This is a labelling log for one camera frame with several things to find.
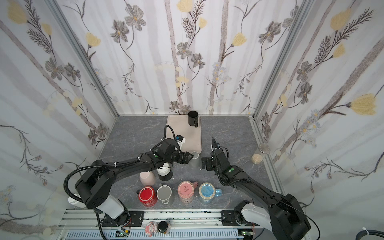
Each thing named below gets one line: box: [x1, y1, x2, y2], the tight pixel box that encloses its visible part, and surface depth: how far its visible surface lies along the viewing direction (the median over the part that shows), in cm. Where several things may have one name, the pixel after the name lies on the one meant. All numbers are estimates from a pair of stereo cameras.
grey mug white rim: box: [156, 185, 172, 205], surface depth 74 cm
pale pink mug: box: [139, 171, 156, 187], surface depth 84 cm
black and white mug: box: [157, 162, 173, 182], surface depth 84 cm
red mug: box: [138, 186, 158, 208], surface depth 76 cm
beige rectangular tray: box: [166, 115, 202, 154], surface depth 113 cm
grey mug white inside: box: [191, 151, 199, 160], surface depth 89 cm
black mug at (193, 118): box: [188, 110, 199, 128], surface depth 113 cm
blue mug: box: [198, 182, 223, 205], surface depth 75 cm
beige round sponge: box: [251, 153, 263, 165], surface depth 95 cm
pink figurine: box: [145, 220, 158, 237], surface depth 70 cm
